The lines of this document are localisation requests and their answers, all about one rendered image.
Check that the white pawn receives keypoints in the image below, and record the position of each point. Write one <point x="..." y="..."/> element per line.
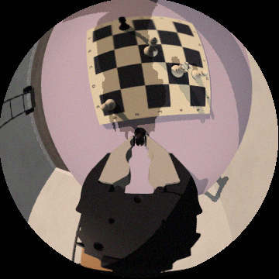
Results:
<point x="110" y="105"/>
<point x="197" y="74"/>

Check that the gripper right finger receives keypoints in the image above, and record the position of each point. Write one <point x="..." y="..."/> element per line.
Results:
<point x="167" y="171"/>

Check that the chessboard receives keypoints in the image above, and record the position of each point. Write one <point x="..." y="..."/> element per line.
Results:
<point x="143" y="86"/>

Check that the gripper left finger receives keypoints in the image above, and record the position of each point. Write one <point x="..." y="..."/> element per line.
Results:
<point x="112" y="170"/>

